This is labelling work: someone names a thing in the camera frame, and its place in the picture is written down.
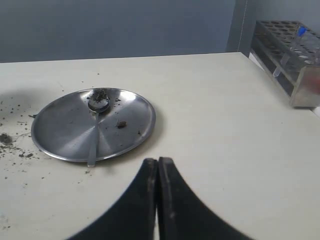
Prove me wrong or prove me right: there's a round steel plate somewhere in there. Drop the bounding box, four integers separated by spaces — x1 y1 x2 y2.
31 87 156 163

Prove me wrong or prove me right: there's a blue capped test tube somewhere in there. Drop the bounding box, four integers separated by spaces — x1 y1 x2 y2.
272 26 307 78

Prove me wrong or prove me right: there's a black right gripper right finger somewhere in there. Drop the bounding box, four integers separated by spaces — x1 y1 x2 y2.
157 157 250 240

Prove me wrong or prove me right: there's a soil clump near plate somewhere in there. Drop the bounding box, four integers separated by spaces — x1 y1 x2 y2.
0 133 13 145

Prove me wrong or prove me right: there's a metal test tube rack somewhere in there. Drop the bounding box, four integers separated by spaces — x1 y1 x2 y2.
251 20 320 108

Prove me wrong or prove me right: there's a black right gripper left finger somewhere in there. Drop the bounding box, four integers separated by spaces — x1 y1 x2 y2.
70 158 158 240

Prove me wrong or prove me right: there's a metal spoon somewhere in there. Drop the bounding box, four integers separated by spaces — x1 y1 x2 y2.
87 88 110 168

